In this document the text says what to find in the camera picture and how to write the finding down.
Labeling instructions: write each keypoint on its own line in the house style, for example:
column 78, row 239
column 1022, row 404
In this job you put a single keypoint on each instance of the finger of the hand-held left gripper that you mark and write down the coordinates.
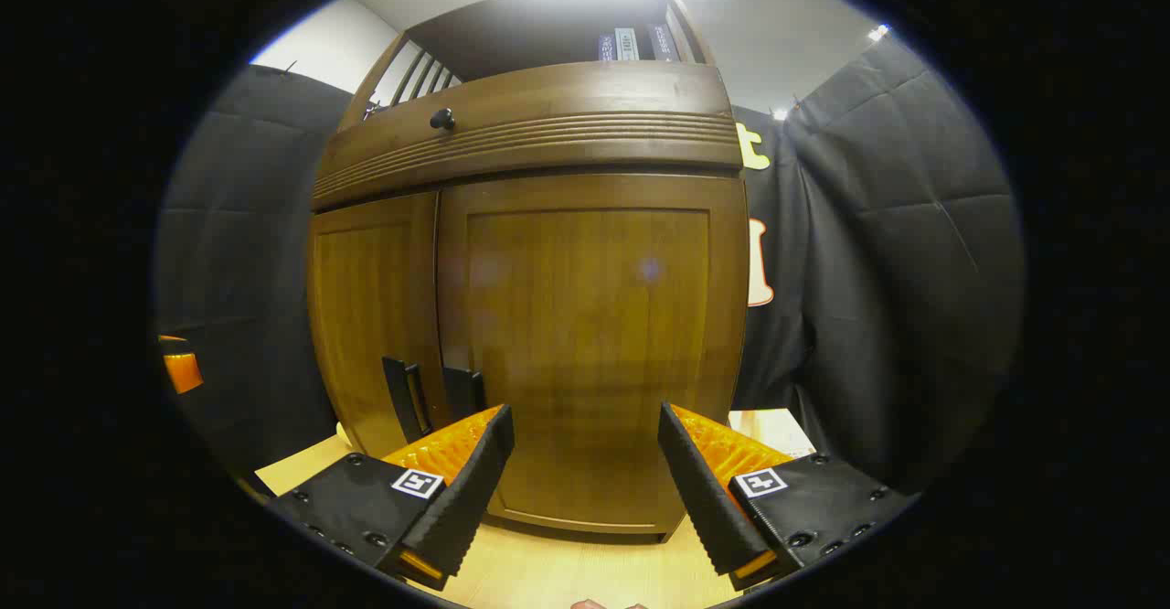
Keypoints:
column 183, row 369

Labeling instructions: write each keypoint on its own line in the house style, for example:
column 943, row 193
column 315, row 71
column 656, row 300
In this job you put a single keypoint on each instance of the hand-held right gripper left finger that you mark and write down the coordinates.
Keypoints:
column 466, row 499

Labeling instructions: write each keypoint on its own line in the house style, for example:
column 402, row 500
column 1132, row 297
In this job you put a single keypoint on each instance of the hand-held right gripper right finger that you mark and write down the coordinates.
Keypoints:
column 708, row 508

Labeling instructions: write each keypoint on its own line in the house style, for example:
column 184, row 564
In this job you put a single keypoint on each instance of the wooden shoe cabinet door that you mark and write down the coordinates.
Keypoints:
column 366, row 316
column 585, row 316

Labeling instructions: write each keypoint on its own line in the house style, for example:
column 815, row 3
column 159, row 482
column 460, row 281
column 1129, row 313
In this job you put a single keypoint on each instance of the wooden double-door shoe cabinet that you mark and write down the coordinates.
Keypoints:
column 539, row 33

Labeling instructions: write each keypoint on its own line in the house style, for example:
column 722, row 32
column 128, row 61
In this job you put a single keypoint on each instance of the wooden cabinet drawer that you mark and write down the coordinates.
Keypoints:
column 548, row 97

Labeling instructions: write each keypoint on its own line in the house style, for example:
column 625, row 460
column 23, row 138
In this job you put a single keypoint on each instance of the dark grey book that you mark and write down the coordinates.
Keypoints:
column 663, row 42

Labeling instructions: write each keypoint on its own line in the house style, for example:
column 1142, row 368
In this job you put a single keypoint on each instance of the white spine book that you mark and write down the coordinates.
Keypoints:
column 626, row 44

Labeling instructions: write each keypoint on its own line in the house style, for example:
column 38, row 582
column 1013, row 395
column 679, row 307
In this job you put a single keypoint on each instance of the dark blue book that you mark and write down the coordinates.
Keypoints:
column 606, row 48

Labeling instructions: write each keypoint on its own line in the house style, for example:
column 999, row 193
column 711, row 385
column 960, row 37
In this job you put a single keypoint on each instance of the small ceiling lamp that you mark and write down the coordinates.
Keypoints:
column 878, row 33

